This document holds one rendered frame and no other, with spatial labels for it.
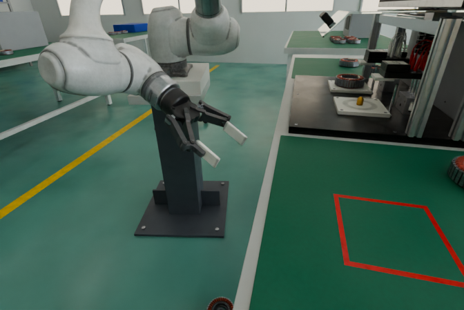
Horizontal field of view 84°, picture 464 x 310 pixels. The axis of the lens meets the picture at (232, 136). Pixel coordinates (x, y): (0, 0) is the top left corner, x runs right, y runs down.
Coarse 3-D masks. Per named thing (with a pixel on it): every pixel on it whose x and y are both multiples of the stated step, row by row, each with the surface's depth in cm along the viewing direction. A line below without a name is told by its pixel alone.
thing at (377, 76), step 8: (384, 64) 79; (392, 64) 76; (400, 64) 75; (408, 64) 75; (384, 72) 78; (392, 72) 76; (400, 72) 76; (408, 72) 76; (416, 72) 76; (376, 80) 79; (384, 80) 78; (392, 80) 78; (416, 80) 78; (416, 88) 78
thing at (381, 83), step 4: (396, 80) 98; (380, 84) 104; (384, 84) 100; (388, 84) 100; (392, 84) 99; (380, 88) 104; (384, 88) 101; (388, 88) 100; (392, 88) 100; (388, 92) 101; (392, 92) 101
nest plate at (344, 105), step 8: (336, 104) 86; (344, 104) 86; (352, 104) 86; (368, 104) 86; (376, 104) 86; (344, 112) 81; (352, 112) 80; (360, 112) 80; (368, 112) 80; (376, 112) 80; (384, 112) 79
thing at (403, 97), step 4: (400, 92) 84; (404, 92) 83; (400, 96) 83; (404, 96) 81; (408, 96) 80; (412, 96) 79; (400, 100) 83; (404, 100) 80; (408, 100) 78; (412, 100) 78; (396, 104) 86; (400, 104) 83; (404, 104) 80; (408, 104) 79; (400, 108) 82; (404, 108) 80; (408, 108) 79; (400, 112) 82; (404, 112) 80; (408, 112) 80
